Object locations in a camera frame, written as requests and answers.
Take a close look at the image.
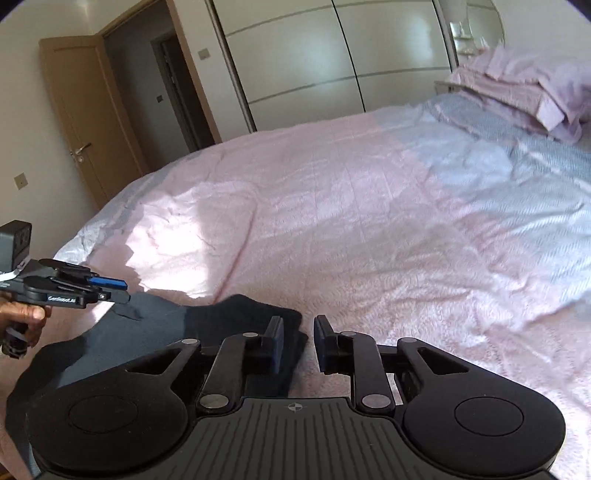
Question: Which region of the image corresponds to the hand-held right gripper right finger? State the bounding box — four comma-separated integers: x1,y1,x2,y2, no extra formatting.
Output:
313,315,468,412

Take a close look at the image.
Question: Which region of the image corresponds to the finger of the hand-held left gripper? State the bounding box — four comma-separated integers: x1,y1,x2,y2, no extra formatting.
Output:
39,257,129,291
90,290,133,306

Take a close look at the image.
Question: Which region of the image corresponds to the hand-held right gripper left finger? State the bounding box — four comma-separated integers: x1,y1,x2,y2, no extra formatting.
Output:
124,316,286,415

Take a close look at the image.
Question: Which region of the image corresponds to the dark blue sweatshirt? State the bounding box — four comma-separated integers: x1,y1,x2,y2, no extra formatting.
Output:
7,293,309,409

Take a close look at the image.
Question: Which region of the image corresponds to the person's left hand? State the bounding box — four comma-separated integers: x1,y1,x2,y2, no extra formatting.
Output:
0,302,52,346

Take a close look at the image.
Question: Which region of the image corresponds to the pink and grey bedspread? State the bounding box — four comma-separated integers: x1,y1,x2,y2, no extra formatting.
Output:
0,95,591,480

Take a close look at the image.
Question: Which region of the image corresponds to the wooden door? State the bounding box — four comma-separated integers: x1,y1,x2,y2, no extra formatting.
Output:
39,34,149,212

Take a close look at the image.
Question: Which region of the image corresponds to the white wardrobe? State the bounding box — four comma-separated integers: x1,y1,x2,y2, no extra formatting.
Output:
205,0,462,134

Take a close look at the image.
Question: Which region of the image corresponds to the pink pillow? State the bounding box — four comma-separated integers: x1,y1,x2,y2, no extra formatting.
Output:
462,45,591,141
449,67,566,137

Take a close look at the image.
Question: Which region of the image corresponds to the wooden door frame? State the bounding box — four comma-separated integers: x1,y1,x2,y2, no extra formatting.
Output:
98,0,223,151

